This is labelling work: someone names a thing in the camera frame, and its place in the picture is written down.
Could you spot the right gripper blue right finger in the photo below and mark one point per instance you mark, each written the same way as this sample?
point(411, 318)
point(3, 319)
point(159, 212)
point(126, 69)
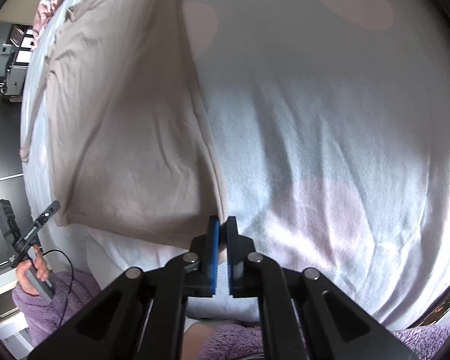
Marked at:
point(238, 248)

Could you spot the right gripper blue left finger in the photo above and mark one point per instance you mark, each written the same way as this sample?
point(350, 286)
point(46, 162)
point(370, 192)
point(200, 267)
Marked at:
point(203, 281)

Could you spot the beige long-sleeve shirt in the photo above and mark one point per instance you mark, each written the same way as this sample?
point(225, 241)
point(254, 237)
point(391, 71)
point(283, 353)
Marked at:
point(130, 149)

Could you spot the person's left hand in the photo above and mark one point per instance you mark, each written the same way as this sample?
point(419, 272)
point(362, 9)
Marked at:
point(32, 272)

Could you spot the purple fleece sleeve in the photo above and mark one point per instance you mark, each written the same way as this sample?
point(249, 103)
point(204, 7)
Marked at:
point(227, 341)

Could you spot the white polka-dot duvet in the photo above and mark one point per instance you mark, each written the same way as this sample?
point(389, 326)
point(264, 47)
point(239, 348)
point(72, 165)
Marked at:
point(332, 124)

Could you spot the white bedside shelf unit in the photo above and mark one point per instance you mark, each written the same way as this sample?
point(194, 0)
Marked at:
point(18, 47)

